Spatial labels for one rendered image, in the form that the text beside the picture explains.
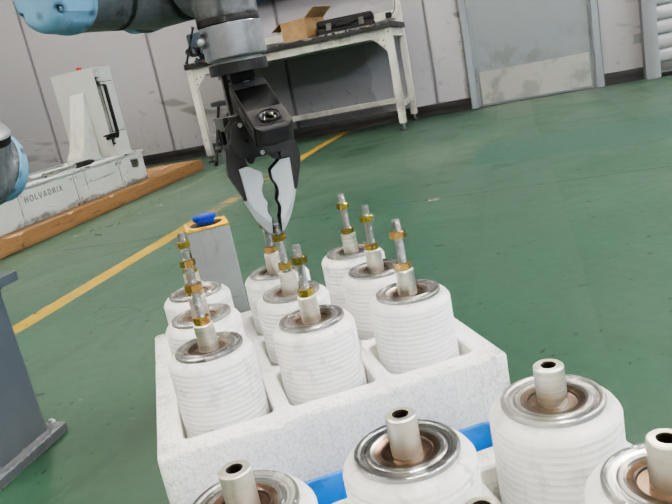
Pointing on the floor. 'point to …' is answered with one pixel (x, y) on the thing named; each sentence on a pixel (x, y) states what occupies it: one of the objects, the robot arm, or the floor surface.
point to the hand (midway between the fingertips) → (276, 222)
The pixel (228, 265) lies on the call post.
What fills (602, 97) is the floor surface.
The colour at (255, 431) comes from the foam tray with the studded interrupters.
